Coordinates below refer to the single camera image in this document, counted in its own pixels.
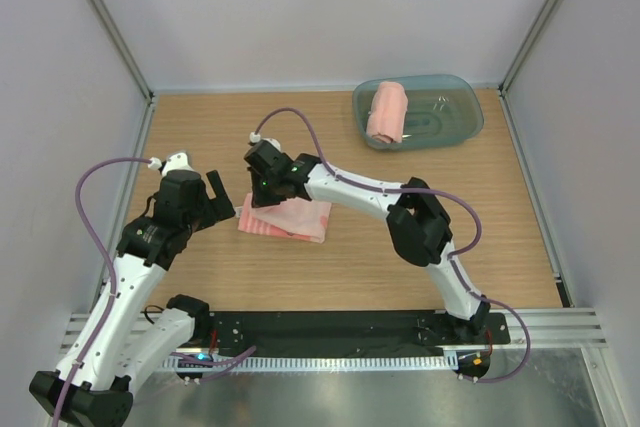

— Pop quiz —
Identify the aluminium frame post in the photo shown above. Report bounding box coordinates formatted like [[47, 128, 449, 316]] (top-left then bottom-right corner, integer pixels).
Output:
[[498, 0, 594, 96], [60, 0, 155, 101]]

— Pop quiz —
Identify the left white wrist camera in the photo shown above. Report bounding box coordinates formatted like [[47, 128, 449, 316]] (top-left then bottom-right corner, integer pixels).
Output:
[[148, 151, 194, 177]]

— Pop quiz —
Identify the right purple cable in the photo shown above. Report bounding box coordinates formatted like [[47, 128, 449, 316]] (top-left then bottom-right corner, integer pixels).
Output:
[[249, 107, 530, 385]]

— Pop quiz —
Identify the light pink towel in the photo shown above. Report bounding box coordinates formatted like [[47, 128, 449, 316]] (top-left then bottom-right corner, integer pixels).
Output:
[[366, 81, 408, 144]]

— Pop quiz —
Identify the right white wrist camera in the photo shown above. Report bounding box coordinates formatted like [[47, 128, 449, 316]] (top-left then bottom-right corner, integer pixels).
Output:
[[249, 132, 281, 150]]

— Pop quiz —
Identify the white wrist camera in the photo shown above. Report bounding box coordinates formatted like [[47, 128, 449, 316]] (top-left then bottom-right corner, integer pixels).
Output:
[[249, 132, 281, 150], [148, 151, 194, 177]]

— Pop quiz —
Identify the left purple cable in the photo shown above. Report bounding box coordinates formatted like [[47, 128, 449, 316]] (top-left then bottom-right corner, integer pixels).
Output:
[[49, 157, 259, 427]]

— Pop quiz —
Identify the left aluminium frame post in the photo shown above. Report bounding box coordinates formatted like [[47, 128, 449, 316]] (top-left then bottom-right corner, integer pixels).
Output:
[[60, 0, 155, 101]]

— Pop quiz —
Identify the right aluminium frame post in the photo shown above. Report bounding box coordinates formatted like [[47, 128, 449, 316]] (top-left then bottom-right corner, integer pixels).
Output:
[[498, 0, 594, 96]]

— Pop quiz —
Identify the aluminium front rail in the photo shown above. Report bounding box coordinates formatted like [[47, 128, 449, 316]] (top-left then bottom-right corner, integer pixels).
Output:
[[59, 309, 608, 356]]

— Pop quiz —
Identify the white slotted cable duct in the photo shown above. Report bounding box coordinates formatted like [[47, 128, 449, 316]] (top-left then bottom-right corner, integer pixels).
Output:
[[157, 354, 459, 373]]

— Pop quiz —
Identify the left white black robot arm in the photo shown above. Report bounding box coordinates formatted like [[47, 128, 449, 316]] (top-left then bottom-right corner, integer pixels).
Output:
[[29, 169, 235, 426]]

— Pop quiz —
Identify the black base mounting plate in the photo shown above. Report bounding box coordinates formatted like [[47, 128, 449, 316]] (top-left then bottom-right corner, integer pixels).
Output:
[[212, 310, 511, 359]]

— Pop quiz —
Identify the purple cable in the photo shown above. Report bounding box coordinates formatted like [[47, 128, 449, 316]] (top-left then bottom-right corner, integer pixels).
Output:
[[249, 107, 530, 385], [49, 157, 259, 427]]

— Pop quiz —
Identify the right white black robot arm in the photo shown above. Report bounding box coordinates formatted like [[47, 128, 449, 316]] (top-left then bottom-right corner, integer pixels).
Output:
[[244, 140, 490, 343]]

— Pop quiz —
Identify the blue translucent plastic tub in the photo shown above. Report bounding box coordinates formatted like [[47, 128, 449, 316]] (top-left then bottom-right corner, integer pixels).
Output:
[[352, 74, 484, 151]]

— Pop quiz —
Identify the coral pink printed towel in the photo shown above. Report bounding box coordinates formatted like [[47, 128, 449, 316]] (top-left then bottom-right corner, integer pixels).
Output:
[[235, 193, 332, 243]]

